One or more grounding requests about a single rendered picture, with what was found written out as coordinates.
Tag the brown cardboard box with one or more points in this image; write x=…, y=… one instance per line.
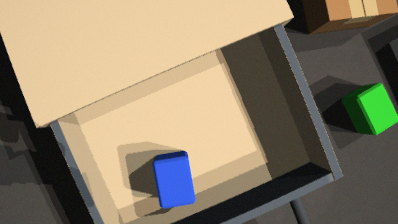
x=334, y=15

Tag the green block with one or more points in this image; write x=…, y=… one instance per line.
x=370, y=109

